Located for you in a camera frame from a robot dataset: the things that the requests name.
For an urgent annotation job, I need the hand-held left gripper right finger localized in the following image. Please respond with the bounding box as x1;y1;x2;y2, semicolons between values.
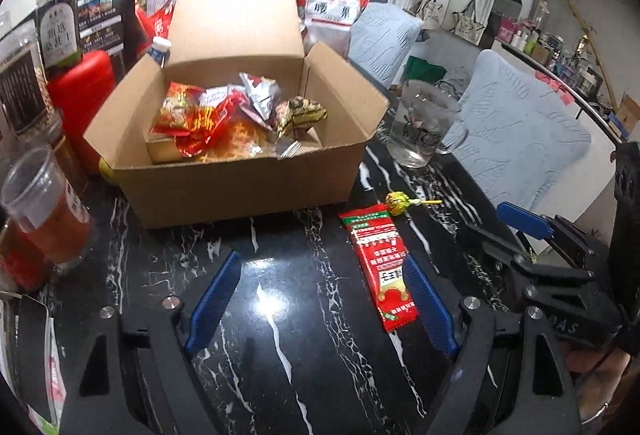
401;254;584;435

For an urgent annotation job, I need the red gift bag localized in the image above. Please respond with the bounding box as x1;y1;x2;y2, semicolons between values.
135;0;176;56

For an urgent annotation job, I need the smartphone in clear case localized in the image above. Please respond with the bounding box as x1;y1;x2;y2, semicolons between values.
12;295;56;423

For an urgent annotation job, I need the red cylinder can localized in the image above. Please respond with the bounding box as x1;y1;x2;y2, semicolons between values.
47;51;118;176

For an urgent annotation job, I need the yellow green lollipop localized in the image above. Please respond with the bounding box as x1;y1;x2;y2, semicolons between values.
385;191;443;216

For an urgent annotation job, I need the black-lidded jar red label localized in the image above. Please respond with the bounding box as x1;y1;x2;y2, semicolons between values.
0;220;51;293

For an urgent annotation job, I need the printed canvas tote bag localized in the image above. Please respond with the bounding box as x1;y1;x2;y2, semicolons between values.
410;0;443;30

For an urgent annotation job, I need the glass mug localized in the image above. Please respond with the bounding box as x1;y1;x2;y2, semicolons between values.
387;80;471;170

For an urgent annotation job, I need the long red sauce packet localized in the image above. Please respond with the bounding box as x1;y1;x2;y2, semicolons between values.
340;204;419;333

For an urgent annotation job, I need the small cardboard carton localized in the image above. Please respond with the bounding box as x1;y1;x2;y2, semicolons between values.
615;92;640;136

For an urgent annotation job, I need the tall jar dark label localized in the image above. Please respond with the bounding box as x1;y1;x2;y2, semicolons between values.
0;20;56;138

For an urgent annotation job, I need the person's right hand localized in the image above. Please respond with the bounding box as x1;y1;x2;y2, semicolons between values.
567;347;632;426

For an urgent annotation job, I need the small gold box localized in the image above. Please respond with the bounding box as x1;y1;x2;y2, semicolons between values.
146;137;201;164

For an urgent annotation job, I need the green bag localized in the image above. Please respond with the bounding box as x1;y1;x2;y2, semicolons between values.
405;56;448;88

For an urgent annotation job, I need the chair with grey-blue cover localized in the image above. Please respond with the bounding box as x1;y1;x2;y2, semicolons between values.
347;2;425;88
445;50;593;221

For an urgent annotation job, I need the group of cosmetic bottles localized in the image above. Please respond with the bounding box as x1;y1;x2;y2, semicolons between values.
497;17;606;96

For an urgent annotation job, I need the brown nut snack packet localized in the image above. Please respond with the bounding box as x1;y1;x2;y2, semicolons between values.
274;97;328;138

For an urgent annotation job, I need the small red gold packet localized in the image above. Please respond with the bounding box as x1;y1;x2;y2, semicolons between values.
151;81;207;136

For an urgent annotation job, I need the white red nut bag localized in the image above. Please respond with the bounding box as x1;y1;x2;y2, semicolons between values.
294;0;373;60

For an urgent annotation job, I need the tall jar white label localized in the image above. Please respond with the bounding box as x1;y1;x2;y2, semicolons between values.
36;0;81;70

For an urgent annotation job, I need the yellow fruit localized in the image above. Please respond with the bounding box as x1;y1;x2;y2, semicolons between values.
98;157;121;186

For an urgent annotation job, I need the yellow bamboo pole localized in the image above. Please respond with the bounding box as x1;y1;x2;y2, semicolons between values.
542;0;618;100

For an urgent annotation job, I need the red yellow-print snack packet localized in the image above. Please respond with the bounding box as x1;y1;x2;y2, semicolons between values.
175;100;251;158

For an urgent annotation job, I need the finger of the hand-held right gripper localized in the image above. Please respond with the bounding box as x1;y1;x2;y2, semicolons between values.
497;202;608;271
467;225;627;347

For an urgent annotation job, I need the pink bow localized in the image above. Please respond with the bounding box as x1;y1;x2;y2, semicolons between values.
535;70;573;106

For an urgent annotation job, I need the black printed pouch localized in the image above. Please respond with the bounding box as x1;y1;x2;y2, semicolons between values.
77;0;141;76

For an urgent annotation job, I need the brown cardboard box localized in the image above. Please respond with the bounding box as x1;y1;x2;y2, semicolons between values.
82;0;391;230

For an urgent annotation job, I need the small silver packet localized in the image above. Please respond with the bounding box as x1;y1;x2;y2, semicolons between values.
239;72;281;120

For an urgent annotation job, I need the wide jar orange label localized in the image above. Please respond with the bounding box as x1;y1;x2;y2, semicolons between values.
0;146;93;271

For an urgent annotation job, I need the clear packet of yellow crisps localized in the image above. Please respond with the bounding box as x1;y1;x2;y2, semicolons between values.
200;120;276;163

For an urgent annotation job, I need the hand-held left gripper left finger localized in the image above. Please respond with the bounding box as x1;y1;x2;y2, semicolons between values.
59;250;243;435

